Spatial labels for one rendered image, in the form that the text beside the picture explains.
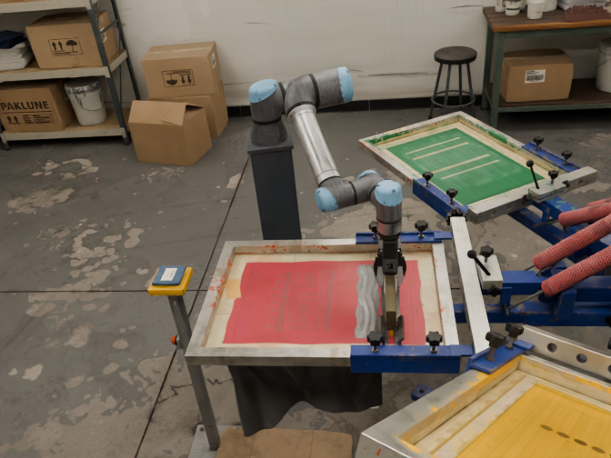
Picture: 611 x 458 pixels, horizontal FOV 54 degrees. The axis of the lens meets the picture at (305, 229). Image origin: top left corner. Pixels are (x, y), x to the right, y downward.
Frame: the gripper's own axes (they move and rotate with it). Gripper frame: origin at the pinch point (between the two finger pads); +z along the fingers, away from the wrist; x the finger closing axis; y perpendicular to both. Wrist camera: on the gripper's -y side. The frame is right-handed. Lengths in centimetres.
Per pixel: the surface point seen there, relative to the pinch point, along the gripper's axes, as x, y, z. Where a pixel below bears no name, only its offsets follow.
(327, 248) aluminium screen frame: 21.8, 25.4, 3.3
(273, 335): 35.8, -17.1, 5.2
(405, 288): -4.8, 5.1, 5.3
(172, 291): 75, 6, 6
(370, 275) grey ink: 6.5, 11.4, 4.9
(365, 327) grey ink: 7.6, -14.2, 4.6
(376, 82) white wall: 6, 380, 73
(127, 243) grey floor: 175, 171, 100
